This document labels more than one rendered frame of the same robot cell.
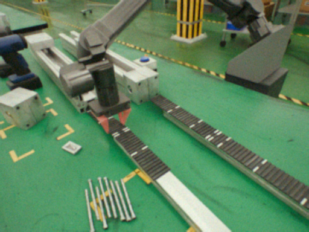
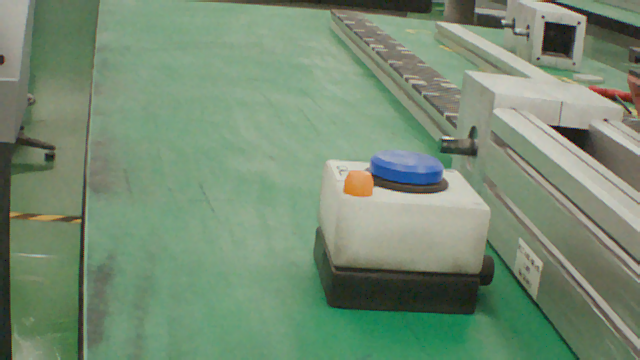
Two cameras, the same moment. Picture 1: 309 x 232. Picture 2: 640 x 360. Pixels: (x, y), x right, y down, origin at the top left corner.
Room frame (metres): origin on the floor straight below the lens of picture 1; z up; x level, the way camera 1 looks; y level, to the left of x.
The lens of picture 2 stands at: (1.43, 0.21, 0.98)
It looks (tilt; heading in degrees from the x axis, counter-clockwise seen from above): 15 degrees down; 206
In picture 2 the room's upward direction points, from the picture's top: 6 degrees clockwise
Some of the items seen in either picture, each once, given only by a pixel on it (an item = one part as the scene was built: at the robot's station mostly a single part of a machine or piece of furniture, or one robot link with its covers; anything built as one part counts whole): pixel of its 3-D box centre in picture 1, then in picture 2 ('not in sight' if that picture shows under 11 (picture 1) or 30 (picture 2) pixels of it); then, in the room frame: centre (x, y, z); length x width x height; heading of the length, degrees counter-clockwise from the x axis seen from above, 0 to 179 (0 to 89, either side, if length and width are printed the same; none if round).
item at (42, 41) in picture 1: (40, 43); not in sight; (1.18, 0.57, 0.87); 0.16 x 0.11 x 0.07; 34
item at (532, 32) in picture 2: not in sight; (544, 35); (-0.25, -0.22, 0.83); 0.11 x 0.10 x 0.10; 121
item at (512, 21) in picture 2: not in sight; (529, 27); (-0.36, -0.28, 0.83); 0.11 x 0.10 x 0.10; 122
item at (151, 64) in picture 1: (143, 66); (413, 232); (0.91, 0.02, 0.81); 0.10 x 0.08 x 0.06; 124
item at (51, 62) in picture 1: (57, 66); not in sight; (0.97, 0.43, 0.82); 0.80 x 0.10 x 0.09; 34
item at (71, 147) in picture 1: (72, 147); not in sight; (0.44, 0.24, 0.78); 0.05 x 0.03 x 0.01; 56
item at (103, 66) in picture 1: (101, 75); not in sight; (0.49, 0.12, 0.98); 0.07 x 0.06 x 0.07; 126
